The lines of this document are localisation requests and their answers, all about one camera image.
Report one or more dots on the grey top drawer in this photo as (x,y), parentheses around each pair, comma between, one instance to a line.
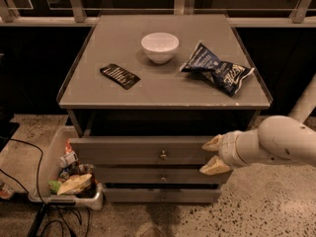
(141,150)

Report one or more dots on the white ceramic bowl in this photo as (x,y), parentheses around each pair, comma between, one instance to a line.
(160,47)

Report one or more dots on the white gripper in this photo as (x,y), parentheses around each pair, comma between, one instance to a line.
(228,150)

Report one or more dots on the yellow snack bag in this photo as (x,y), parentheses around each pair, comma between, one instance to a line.
(75,184)

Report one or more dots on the black snack packet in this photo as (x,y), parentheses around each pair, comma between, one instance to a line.
(120,75)

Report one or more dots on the grey middle drawer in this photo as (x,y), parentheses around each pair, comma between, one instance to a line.
(157,174)

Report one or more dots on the green snack bag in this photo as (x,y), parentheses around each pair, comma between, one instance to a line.
(54,186)

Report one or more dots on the metal window railing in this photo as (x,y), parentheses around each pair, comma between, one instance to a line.
(241,13)

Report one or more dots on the grey bottom drawer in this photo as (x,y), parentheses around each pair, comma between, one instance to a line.
(161,194)

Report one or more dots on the orange snack pack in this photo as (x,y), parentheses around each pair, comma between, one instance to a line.
(68,147)

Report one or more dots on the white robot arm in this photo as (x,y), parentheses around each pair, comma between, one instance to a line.
(278,140)

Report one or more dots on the blue chip bag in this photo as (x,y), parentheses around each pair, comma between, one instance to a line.
(223,74)

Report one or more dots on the grey drawer cabinet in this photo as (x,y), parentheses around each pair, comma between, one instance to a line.
(117,39)

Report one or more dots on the grey drawer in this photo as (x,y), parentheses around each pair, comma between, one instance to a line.
(161,194)
(141,150)
(157,174)

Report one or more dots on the white can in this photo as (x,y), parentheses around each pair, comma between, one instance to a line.
(67,159)

